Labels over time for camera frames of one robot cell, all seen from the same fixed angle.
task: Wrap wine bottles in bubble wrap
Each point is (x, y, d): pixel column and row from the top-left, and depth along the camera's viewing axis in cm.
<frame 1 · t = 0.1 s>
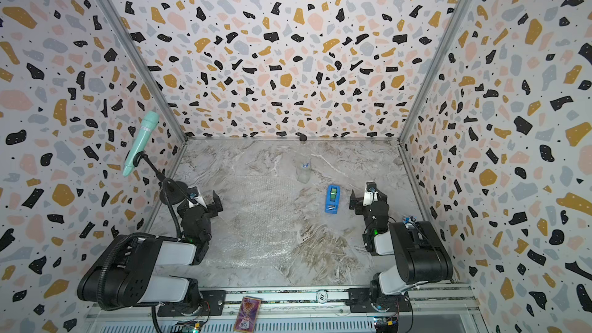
left hand: (205, 195, 88), fingers open
right hand: (370, 190, 91), fingers open
clear bubble wrap sheet: (258, 226, 92), on the table
blue tape dispenser: (332, 205, 96), point 4 cm above the table
small blue white gadget: (408, 222, 94), point 2 cm above the table

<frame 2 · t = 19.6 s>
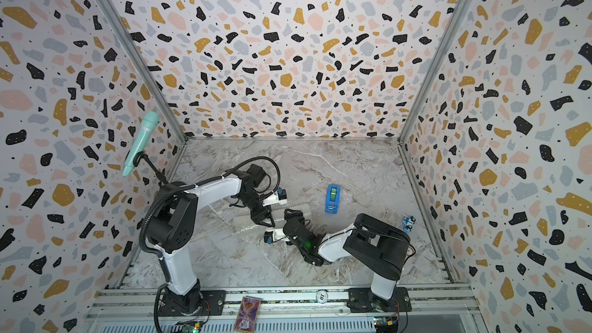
left hand: (276, 217, 90), fingers open
right hand: (293, 214, 89), fingers open
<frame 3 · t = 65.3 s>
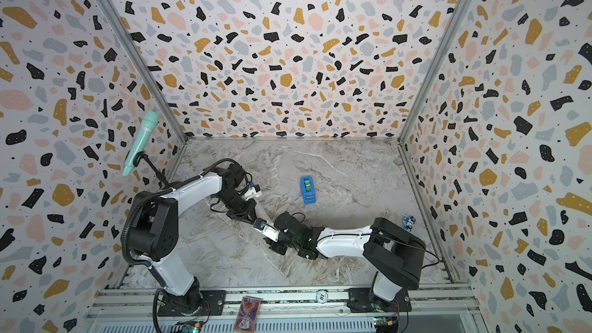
left hand: (261, 220, 85), fingers closed
right hand: (269, 234, 82), fingers open
blue tape dispenser: (308, 190, 102), point 3 cm above the table
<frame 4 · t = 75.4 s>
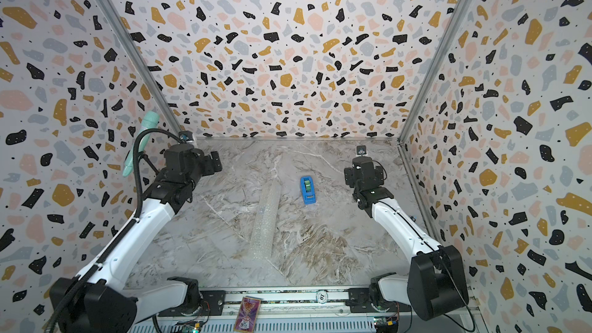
left hand: (207, 154, 78), fingers open
right hand: (368, 167, 86), fingers open
